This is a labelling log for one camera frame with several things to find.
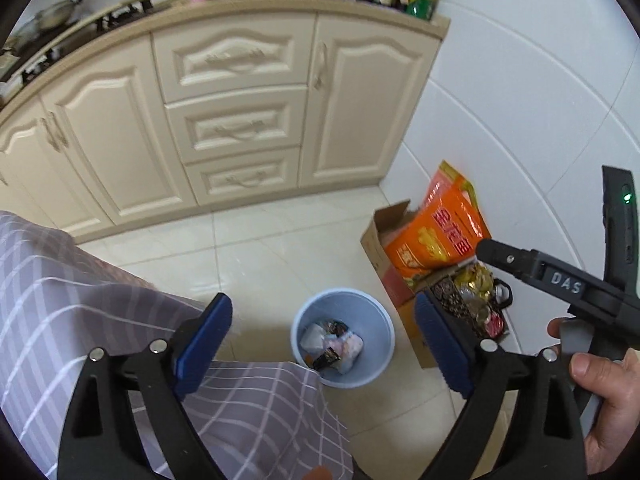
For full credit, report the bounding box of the dark patterned snack bag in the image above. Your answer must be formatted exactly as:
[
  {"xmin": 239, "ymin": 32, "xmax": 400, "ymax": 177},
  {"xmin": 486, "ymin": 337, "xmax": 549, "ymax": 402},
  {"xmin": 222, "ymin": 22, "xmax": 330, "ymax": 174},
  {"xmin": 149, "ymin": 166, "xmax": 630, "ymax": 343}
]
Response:
[{"xmin": 430, "ymin": 275, "xmax": 488, "ymax": 326}]

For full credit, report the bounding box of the clear plastic bag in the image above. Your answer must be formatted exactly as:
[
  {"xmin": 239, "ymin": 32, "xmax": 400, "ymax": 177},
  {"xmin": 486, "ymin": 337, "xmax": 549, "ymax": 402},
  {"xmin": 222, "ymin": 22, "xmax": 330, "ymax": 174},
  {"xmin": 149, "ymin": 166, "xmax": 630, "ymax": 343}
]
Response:
[{"xmin": 327, "ymin": 332, "xmax": 364, "ymax": 373}]

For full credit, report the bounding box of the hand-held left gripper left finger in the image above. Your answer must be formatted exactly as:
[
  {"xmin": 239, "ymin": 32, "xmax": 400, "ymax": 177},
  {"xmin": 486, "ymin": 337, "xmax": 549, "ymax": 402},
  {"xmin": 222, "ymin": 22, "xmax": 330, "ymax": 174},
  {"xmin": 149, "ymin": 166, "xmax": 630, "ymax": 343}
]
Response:
[{"xmin": 57, "ymin": 291, "xmax": 233, "ymax": 480}]

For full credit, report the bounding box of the brown cardboard box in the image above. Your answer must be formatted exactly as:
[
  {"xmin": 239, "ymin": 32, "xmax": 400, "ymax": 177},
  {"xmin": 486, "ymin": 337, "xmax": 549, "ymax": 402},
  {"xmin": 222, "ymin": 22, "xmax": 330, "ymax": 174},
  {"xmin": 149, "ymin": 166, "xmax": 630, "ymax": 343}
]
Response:
[{"xmin": 360, "ymin": 199, "xmax": 513, "ymax": 370}]

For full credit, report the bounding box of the orange food bag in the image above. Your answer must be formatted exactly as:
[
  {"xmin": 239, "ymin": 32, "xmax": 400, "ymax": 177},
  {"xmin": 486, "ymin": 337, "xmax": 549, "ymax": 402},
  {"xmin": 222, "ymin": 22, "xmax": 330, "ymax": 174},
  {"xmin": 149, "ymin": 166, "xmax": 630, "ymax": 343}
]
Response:
[{"xmin": 385, "ymin": 160, "xmax": 492, "ymax": 286}]

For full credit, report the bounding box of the light blue trash bin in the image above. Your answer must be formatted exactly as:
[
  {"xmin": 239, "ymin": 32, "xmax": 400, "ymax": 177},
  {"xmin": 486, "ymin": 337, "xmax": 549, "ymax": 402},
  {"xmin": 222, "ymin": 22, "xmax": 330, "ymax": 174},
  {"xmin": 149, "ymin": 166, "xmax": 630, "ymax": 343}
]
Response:
[{"xmin": 291, "ymin": 287, "xmax": 396, "ymax": 390}]

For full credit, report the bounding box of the grey checkered tablecloth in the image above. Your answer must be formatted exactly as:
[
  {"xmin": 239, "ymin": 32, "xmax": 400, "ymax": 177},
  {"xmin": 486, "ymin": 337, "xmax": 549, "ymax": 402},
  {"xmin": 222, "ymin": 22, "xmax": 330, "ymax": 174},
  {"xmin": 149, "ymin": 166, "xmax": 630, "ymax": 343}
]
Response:
[{"xmin": 0, "ymin": 210, "xmax": 356, "ymax": 480}]

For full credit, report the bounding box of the black glass gas hob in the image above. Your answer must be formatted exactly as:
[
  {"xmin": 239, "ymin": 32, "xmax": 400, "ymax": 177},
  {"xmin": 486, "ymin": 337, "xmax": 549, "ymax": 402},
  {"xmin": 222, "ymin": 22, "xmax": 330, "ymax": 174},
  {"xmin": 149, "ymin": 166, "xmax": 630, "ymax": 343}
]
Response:
[{"xmin": 0, "ymin": 0, "xmax": 156, "ymax": 86}]

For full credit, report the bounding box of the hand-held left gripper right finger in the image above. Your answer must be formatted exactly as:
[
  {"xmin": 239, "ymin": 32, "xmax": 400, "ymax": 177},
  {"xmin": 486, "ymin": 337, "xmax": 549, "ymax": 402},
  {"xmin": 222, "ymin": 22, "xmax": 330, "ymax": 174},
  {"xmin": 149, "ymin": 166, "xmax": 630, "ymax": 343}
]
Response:
[{"xmin": 414, "ymin": 291, "xmax": 588, "ymax": 480}]

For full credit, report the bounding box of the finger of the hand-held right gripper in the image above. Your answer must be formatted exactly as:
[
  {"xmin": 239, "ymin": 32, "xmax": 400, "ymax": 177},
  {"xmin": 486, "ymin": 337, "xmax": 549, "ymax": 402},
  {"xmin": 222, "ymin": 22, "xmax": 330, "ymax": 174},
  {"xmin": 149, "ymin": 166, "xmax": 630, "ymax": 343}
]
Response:
[{"xmin": 475, "ymin": 238, "xmax": 540, "ymax": 283}]

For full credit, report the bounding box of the steel wok with handle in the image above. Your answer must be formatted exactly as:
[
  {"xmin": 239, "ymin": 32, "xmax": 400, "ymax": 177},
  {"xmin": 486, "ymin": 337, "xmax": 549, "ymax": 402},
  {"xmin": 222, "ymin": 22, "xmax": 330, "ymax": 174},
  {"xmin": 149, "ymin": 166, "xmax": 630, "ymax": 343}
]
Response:
[{"xmin": 7, "ymin": 0, "xmax": 83, "ymax": 48}]

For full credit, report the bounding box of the person's right hand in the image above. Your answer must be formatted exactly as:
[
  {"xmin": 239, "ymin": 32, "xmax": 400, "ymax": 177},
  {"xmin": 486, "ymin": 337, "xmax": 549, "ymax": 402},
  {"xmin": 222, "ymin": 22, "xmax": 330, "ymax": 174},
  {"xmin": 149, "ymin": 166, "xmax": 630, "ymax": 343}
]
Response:
[{"xmin": 547, "ymin": 316, "xmax": 640, "ymax": 476}]

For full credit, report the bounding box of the dark snack wrapper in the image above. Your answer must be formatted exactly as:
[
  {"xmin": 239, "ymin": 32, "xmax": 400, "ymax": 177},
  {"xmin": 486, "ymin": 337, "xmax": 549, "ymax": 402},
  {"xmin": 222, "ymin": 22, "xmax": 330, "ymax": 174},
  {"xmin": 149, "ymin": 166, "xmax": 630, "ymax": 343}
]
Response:
[{"xmin": 312, "ymin": 349, "xmax": 343, "ymax": 370}]

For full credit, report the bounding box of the gold foil packet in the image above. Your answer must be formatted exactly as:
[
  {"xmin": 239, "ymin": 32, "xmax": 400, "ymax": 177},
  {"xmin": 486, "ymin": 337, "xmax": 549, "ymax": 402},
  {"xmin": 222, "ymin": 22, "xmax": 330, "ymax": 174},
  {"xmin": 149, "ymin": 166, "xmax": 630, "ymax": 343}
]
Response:
[{"xmin": 452, "ymin": 264, "xmax": 496, "ymax": 293}]

